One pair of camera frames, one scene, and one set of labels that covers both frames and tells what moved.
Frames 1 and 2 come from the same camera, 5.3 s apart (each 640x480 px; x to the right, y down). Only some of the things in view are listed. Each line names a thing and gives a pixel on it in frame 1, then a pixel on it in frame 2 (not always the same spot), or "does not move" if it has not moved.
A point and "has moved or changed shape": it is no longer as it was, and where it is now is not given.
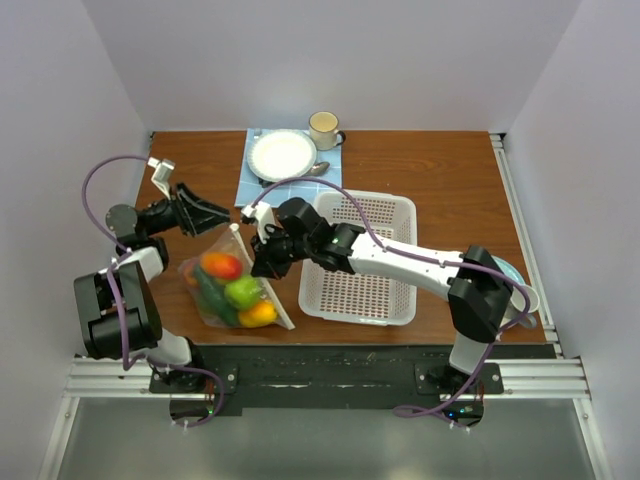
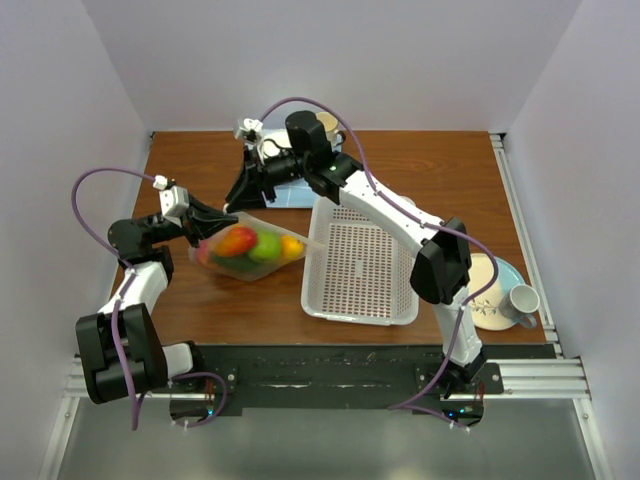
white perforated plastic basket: [349, 297] does not move
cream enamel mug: [323, 129] does not move
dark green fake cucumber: [214, 291] -> [242, 263]
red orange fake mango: [222, 266] -> [236, 241]
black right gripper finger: [264, 263] -> [246, 193]
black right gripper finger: [283, 265] -> [269, 192]
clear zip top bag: [224, 284] has moved or changed shape
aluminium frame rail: [108, 378] does not move
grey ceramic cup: [516, 306] does not move
